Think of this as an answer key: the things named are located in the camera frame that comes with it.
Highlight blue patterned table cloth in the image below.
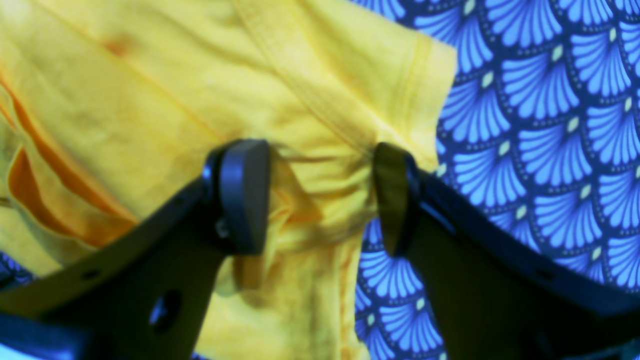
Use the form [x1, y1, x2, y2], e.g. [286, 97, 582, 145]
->
[1, 0, 639, 360]

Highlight yellow T-shirt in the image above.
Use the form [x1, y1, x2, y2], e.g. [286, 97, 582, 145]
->
[0, 0, 457, 360]

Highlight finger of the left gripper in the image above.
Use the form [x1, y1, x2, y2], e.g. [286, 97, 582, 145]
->
[1, 139, 271, 360]
[372, 142, 640, 360]

